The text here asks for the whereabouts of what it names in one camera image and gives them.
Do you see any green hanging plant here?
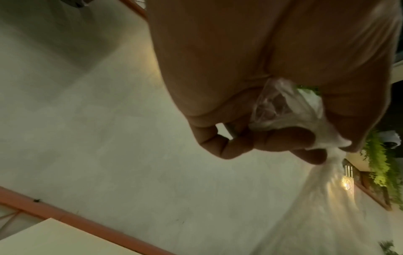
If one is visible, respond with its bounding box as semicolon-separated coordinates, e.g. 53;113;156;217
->
296;84;403;255

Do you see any person's left hand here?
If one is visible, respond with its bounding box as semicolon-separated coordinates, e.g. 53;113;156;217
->
146;0;398;166

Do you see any glowing crystal lamp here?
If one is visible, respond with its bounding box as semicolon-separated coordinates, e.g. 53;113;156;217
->
341;165;357;192

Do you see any white dome security camera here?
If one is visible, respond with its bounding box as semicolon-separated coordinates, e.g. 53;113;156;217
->
377;131;402;150

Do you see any clear plastic straw wrapper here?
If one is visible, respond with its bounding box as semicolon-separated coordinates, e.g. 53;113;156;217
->
248;77;394;255

